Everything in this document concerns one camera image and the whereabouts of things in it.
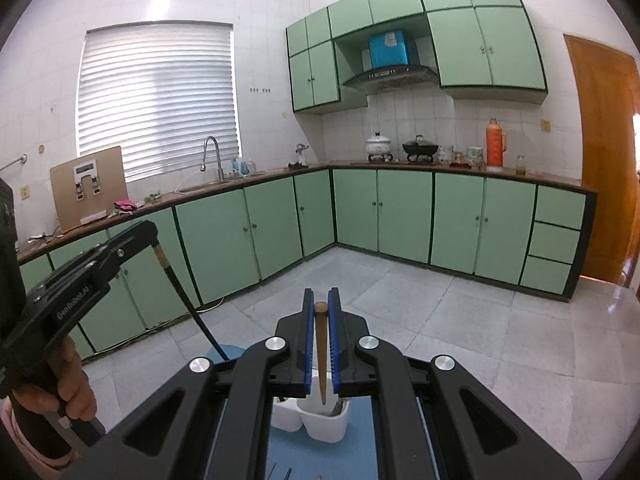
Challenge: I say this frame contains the light wooden chopstick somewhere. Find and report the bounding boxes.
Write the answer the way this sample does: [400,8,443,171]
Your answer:
[314,301,329,405]

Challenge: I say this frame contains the chrome kitchen faucet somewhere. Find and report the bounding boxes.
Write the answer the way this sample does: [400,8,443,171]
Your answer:
[199,135,227,183]

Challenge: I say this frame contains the green lower kitchen cabinets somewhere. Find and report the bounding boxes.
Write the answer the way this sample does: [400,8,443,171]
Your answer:
[16,160,599,361]

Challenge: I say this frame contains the green kitchen cabinets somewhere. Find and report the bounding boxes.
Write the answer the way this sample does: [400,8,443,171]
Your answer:
[285,0,548,114]
[16,160,599,361]

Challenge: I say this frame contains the green upper kitchen cabinets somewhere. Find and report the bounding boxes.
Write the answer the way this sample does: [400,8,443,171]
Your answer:
[285,0,548,114]

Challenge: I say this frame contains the person's left hand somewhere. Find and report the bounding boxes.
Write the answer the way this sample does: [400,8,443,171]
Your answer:
[13,336,96,422]

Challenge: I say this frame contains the white utensil holder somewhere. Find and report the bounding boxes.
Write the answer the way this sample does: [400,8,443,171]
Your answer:
[271,370,349,443]

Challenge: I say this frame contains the blue table cloth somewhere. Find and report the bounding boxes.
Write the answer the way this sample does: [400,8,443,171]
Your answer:
[204,343,432,480]

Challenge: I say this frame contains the cardboard box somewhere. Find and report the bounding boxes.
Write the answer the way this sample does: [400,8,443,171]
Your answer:
[50,146,128,232]

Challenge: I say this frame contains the white cooking pot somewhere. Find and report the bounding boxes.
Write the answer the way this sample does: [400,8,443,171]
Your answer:
[366,132,394,162]

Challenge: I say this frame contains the black wok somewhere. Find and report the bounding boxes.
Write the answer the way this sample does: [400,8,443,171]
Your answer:
[402,134,438,164]

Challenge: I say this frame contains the white window blind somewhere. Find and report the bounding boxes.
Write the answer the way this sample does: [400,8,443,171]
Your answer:
[75,21,242,183]

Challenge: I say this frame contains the orange thermos flask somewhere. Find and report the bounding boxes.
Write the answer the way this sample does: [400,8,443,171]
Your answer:
[485,118,506,168]

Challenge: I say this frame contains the black range hood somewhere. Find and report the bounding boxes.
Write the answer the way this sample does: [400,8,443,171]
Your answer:
[344,65,440,96]

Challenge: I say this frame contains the blue box on hood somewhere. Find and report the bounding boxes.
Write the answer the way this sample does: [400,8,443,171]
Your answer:
[368,30,419,68]

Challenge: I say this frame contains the brown wooden door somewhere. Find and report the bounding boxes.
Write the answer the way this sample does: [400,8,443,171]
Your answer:
[564,35,639,286]

